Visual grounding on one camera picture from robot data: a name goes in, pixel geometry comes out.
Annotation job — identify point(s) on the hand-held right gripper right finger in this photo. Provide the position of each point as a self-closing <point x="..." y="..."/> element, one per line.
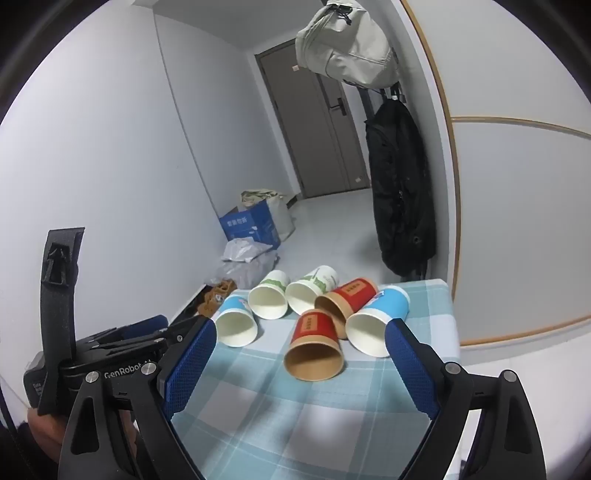
<point x="412" y="369"/>

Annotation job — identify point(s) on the white green paper cup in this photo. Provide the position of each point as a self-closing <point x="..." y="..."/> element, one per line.
<point x="272" y="286"/>
<point x="318" y="277"/>

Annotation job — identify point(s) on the grey backpack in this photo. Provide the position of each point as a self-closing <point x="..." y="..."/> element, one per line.
<point x="346" y="41"/>

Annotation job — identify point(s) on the person's left hand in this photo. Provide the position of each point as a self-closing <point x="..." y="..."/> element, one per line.
<point x="44" y="434"/>

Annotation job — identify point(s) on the red paper cup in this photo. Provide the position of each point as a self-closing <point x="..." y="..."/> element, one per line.
<point x="353" y="290"/>
<point x="314" y="327"/>

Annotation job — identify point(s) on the checked teal tablecloth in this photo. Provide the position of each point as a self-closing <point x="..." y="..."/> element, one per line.
<point x="277" y="415"/>

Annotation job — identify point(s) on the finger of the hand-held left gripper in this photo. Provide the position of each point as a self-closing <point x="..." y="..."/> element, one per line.
<point x="147" y="324"/>
<point x="182" y="328"/>

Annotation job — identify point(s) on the grey door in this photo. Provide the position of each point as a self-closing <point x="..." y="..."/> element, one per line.
<point x="300" y="138"/>

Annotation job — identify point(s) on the clear plastic bag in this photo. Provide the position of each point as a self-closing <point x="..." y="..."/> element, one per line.
<point x="249" y="274"/>

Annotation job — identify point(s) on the blue paper cup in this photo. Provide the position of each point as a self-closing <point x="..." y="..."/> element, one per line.
<point x="390" y="300"/>
<point x="231" y="307"/>

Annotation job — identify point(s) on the brown slipper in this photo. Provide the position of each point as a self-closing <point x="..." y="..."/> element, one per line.
<point x="217" y="295"/>

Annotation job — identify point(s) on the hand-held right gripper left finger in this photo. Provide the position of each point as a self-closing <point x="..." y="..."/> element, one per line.
<point x="189" y="364"/>

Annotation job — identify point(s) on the white plastic bag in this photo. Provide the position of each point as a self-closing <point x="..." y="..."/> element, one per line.
<point x="244" y="249"/>

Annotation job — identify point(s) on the wall coat hook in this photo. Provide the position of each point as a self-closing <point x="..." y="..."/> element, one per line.
<point x="393" y="92"/>

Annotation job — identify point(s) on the black jacket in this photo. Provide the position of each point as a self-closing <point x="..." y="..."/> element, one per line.
<point x="399" y="184"/>

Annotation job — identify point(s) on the blue cardboard box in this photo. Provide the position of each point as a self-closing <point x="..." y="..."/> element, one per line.
<point x="249" y="224"/>

